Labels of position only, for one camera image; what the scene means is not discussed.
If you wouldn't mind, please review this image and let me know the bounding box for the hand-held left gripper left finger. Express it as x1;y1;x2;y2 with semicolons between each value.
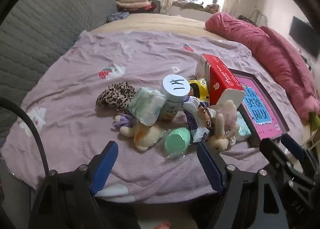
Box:
29;141;119;229

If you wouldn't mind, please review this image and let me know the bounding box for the dark blue floral cloth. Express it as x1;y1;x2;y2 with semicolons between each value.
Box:
106;11;130;23

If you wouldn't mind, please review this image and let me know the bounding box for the leopard print scarf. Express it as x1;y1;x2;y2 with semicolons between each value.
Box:
96;82;137;114

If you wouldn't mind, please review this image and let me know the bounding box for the cream plush bear purple bow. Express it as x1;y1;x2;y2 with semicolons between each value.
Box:
114;113;167;151

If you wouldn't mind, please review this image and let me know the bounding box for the pink and blue book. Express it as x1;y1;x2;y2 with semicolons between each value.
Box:
235;76;284;137

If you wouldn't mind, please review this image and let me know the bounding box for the pink duvet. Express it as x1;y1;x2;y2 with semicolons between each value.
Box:
205;12;320;119

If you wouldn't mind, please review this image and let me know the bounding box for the drink bottle with white lid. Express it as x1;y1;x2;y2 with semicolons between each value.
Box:
160;74;190;122

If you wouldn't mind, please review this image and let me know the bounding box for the yellow green object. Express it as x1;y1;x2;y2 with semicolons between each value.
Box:
309;113;320;132

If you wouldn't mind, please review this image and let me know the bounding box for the green white tissue pack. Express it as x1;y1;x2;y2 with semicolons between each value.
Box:
235;113;252;142
127;87;167;127

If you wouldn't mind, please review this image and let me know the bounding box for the white purple snack packet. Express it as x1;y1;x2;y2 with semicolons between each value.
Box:
183;95;217;143

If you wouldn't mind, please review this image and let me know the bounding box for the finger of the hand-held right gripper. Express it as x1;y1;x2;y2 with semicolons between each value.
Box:
259;138;316;189
280;134;320;179

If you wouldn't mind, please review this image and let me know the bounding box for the red tissue paper pack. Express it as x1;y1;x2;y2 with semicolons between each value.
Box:
195;54;246;107

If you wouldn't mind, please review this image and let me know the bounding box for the green plastic cup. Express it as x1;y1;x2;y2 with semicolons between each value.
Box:
164;127;192;158

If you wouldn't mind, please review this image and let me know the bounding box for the mixed coloured clothes heap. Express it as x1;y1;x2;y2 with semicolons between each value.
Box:
172;0;220;13

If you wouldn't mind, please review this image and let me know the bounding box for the yellow cartoon snack packet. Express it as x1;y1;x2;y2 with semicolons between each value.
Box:
188;78;210;101

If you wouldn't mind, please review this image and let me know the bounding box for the purple strawberry print blanket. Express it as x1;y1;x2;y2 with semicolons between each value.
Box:
0;30;304;204

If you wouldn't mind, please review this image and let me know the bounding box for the beige plush bunny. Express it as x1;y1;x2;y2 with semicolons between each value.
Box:
207;99;240;154

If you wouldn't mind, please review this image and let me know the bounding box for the black television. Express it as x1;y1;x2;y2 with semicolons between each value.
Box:
289;16;320;57

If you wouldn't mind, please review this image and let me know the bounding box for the dark cardboard box tray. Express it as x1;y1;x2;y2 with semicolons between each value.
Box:
226;68;290;148

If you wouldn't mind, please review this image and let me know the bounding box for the grey quilted headboard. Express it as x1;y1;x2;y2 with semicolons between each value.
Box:
0;0;118;142

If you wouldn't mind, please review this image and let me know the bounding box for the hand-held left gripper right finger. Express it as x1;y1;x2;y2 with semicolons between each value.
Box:
197;141;288;229

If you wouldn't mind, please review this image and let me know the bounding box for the black cable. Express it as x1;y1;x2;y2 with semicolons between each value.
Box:
0;97;50;177

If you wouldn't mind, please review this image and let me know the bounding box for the pile of folded clothes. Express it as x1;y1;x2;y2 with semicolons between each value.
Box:
115;0;160;14

